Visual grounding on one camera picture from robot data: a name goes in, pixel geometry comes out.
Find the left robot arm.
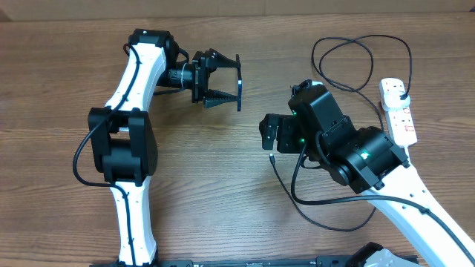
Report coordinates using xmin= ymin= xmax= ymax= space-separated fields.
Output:
xmin=85 ymin=29 xmax=242 ymax=266

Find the Samsung Galaxy smartphone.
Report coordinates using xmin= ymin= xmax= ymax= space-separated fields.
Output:
xmin=236 ymin=54 xmax=243 ymax=112

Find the black USB charging cable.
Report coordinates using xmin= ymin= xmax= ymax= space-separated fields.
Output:
xmin=269 ymin=34 xmax=413 ymax=233

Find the white charger plug adapter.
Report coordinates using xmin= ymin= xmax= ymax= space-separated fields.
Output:
xmin=381 ymin=91 xmax=410 ymax=112

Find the white power strip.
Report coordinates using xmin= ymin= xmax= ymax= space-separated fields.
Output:
xmin=379 ymin=78 xmax=417 ymax=148

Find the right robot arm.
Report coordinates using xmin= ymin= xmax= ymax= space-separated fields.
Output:
xmin=259 ymin=80 xmax=474 ymax=266

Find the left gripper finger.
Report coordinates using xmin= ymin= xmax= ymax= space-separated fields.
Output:
xmin=208 ymin=49 xmax=240 ymax=69
xmin=203 ymin=89 xmax=238 ymax=108

